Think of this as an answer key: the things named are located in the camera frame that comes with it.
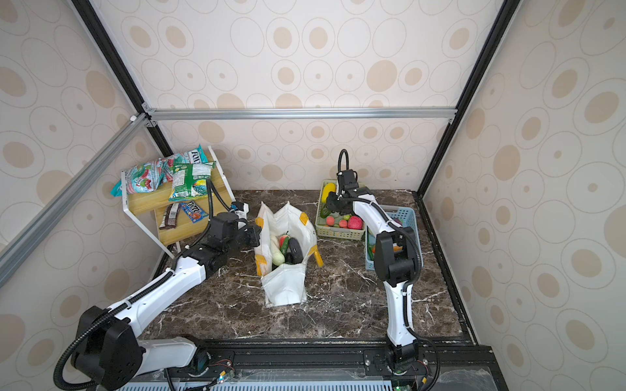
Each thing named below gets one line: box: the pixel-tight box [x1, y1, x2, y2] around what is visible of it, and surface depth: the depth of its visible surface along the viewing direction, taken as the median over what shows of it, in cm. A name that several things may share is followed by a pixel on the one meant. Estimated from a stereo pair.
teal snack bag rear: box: [172, 144, 209, 167], surface depth 83 cm
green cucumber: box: [279, 236, 290, 256], surface depth 96 cm
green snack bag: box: [167, 161, 217, 203], surface depth 75 cm
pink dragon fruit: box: [347, 215, 363, 230], surface depth 103 cm
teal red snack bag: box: [110, 158, 174, 198], surface depth 76 cm
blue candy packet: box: [180, 200, 210, 224], surface depth 91 cm
